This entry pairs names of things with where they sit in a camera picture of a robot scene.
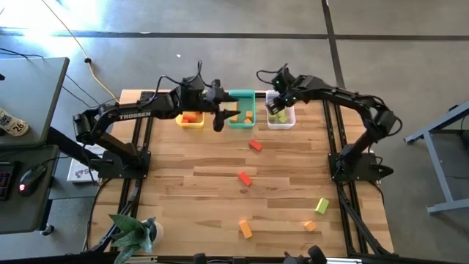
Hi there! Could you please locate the black keyboard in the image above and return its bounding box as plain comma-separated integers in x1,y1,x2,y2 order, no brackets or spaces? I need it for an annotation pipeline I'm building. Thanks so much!
0,161,15,202

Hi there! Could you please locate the black computer mouse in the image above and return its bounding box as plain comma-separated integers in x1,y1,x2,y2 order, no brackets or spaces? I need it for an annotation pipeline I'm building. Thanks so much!
17,164,48,197

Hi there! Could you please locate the grey metal cart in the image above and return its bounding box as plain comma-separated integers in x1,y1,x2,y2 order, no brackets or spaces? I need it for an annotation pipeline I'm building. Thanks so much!
404,100,469,216

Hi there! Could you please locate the teal translucent plastic bin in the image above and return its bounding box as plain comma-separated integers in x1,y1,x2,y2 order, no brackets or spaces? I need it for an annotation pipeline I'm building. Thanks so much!
227,89,256,130

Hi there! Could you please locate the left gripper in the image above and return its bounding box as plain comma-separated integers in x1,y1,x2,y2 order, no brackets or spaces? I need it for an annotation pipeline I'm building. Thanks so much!
181,76,242,133

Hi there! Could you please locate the white printed cardboard box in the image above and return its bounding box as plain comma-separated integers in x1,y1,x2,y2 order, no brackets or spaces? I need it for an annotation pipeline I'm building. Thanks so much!
67,144,100,183

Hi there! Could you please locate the grey desk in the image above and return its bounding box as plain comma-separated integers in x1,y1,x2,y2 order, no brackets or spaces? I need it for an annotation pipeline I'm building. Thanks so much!
0,56,70,235

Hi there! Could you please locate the black aluminium table frame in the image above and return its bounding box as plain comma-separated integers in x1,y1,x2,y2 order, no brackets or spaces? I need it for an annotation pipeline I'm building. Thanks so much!
82,89,469,264

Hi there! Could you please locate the green leafy plant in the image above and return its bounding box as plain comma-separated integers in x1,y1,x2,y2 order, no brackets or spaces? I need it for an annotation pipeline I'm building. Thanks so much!
107,212,158,264

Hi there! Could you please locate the white plant pot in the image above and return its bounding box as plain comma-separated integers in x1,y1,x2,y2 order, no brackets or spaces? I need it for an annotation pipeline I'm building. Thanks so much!
144,218,166,246

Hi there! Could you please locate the long green wooden block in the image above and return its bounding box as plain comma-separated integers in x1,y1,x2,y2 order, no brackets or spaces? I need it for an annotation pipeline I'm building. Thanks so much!
314,197,330,215

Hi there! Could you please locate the black floor cable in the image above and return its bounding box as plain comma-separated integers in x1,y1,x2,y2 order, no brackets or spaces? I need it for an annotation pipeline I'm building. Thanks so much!
0,46,118,118

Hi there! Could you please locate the clear plastic bin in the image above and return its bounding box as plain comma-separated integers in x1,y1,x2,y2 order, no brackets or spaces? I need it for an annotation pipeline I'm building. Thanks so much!
265,89,297,131

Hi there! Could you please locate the yellow translucent plastic bin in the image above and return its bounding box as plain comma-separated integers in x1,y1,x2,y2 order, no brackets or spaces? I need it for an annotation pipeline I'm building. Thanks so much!
175,109,205,130

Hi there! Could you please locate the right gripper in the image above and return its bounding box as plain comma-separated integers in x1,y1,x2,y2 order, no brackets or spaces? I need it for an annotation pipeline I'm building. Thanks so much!
266,87,303,115

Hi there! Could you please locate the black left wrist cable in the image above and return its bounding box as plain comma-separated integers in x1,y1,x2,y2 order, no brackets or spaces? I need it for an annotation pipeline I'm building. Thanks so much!
154,60,204,98

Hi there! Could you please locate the yellow floor cable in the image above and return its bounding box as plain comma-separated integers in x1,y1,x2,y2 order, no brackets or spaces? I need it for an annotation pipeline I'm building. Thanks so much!
40,0,121,103

